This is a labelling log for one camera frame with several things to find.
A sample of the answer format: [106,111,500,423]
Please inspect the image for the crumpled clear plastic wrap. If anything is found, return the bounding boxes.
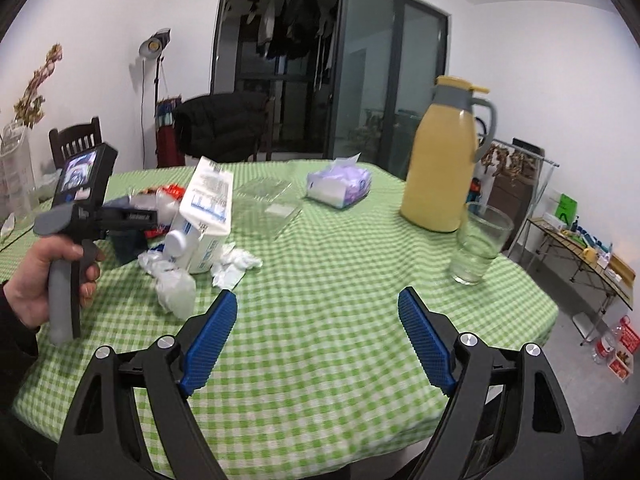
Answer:
[129,187,181,228]

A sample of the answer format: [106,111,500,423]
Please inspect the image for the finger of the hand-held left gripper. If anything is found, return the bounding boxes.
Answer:
[102,208,159,235]

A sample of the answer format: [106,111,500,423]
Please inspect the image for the folding slat table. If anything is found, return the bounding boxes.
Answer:
[520,217,640,346]

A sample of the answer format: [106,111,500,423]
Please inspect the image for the brown cabinet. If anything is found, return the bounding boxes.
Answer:
[487,175,538,261]

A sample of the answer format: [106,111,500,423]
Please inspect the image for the green paper box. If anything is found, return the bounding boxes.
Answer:
[557,193,578,228]

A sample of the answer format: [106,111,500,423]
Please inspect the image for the purple white tissue pack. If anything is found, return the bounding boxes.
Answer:
[305,151,373,209]

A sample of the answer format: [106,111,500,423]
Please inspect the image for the white blue milk carton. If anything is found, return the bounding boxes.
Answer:
[162,156,236,276]

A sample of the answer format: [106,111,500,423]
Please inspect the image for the clear drinking glass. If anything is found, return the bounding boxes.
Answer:
[451,201,515,286]

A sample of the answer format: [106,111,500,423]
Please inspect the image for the dark wooden chair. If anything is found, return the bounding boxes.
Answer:
[48,116,103,171]

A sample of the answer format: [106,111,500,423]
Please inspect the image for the sliding glass door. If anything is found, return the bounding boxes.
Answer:
[212,0,451,166]

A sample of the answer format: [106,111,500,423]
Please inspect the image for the dried flowers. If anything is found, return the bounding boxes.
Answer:
[12,42,64,131]

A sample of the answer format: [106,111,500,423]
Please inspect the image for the clear plastic clamshell container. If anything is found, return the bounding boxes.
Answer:
[232,176,304,240]

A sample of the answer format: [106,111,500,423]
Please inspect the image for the red cloth with striped band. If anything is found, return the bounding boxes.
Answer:
[154,97,187,168]

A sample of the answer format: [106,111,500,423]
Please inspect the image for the black puffer jacket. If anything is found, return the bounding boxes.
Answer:
[172,91,271,163]

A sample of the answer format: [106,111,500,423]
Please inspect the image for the studio light on stand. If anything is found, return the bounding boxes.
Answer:
[139,28,172,171]

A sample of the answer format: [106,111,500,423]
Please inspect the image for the yellow thermos jug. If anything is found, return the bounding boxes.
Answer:
[400,75,498,233]

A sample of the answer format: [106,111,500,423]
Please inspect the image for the person's left hand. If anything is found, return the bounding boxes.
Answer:
[4,236,107,328]

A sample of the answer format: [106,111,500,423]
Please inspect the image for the wooden box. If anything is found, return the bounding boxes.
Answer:
[606,252,638,288]

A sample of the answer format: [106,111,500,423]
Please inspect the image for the red snack wrapper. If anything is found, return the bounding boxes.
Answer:
[140,183,190,238]

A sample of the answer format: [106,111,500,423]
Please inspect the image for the plastic bottle with red label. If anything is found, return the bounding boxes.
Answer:
[594,327,621,366]

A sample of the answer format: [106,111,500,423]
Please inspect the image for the row of hanging clothes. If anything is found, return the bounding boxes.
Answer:
[227,0,341,61]

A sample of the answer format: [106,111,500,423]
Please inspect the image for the person's left forearm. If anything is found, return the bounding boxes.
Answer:
[0,280,46,411]

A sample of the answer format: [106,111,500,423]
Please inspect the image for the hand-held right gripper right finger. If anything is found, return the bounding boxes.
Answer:
[397,286,581,480]

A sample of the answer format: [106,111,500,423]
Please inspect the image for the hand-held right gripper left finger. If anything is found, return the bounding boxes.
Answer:
[52,289,238,480]

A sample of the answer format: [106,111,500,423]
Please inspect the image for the red white carton box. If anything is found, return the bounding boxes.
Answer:
[607,316,640,383]

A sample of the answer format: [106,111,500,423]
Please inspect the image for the green checkered tablecloth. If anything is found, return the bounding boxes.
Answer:
[0,159,560,471]

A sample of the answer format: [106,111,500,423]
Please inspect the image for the white wavy bowl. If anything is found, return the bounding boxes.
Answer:
[32,170,63,203]

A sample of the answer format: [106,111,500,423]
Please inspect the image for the metal rack with dried food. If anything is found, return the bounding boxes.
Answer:
[475,137,561,241]

